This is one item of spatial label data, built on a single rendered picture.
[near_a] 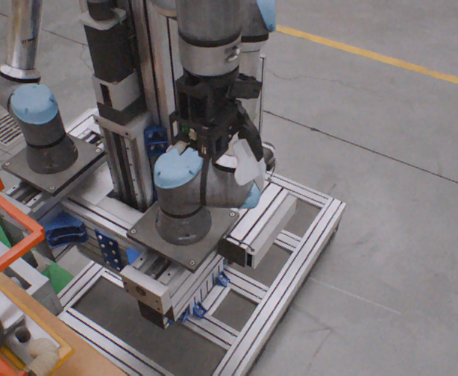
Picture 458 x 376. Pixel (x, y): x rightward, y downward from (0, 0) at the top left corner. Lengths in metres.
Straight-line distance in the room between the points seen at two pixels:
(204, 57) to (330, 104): 2.99
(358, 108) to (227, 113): 2.93
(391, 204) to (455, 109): 1.11
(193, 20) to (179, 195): 0.66
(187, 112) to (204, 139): 0.04
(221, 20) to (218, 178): 0.62
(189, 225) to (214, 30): 0.75
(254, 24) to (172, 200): 0.45
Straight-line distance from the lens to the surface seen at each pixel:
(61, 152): 1.51
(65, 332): 1.31
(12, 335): 1.18
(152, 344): 2.07
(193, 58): 0.58
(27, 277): 1.88
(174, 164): 1.15
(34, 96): 1.46
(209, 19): 0.56
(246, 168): 0.68
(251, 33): 1.01
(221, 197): 1.14
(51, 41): 4.47
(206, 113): 0.62
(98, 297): 2.23
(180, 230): 1.24
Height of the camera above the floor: 2.05
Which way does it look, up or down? 46 degrees down
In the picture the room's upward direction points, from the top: straight up
